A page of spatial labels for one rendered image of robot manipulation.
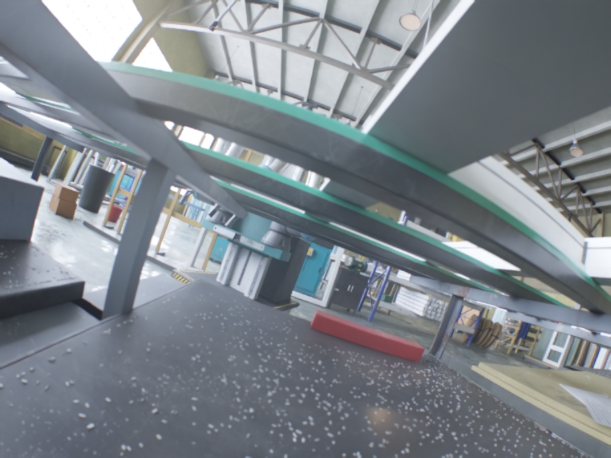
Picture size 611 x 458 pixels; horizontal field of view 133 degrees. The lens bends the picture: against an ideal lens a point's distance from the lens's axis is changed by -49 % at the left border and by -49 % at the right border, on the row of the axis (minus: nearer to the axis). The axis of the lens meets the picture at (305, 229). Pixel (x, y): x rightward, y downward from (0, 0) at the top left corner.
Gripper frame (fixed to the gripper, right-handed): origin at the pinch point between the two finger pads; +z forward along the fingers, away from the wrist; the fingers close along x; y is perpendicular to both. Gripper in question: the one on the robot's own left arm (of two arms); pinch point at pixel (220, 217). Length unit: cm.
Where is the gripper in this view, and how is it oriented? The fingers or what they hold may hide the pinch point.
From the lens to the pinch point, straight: 120.2
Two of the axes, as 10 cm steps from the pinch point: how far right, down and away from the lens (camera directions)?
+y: -1.9, -5.7, -8.0
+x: 8.0, 3.8, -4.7
